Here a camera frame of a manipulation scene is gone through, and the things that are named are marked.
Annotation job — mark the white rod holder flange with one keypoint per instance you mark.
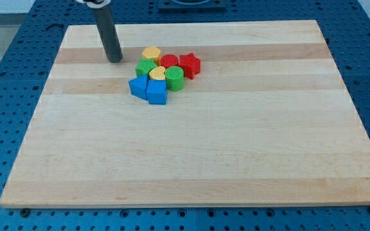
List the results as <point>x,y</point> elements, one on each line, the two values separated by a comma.
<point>95,3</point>

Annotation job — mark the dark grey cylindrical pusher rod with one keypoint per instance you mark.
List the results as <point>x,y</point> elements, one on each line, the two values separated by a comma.
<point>108,34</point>

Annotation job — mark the blue triangle block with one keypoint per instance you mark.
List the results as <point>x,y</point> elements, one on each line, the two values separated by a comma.
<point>138,87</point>

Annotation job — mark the blue cube block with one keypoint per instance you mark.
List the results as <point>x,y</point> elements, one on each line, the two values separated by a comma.
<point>157,92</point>

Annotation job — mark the yellow hexagon block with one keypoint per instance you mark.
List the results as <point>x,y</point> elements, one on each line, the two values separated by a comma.
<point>154,53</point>

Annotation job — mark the green star block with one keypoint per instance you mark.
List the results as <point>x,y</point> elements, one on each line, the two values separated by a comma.
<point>144,66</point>

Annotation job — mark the yellow heart block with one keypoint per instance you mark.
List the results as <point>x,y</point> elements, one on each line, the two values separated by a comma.
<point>157,73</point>

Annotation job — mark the red cylinder block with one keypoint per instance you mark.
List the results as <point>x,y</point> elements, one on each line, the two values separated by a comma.
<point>169,60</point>

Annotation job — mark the green cylinder block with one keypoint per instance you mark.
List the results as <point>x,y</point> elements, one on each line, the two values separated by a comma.
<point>174,78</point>

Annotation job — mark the red star block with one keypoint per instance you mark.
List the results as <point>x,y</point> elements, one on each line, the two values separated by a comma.
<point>190,64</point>

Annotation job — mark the light wooden board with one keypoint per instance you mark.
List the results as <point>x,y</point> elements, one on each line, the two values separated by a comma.
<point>268,122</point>

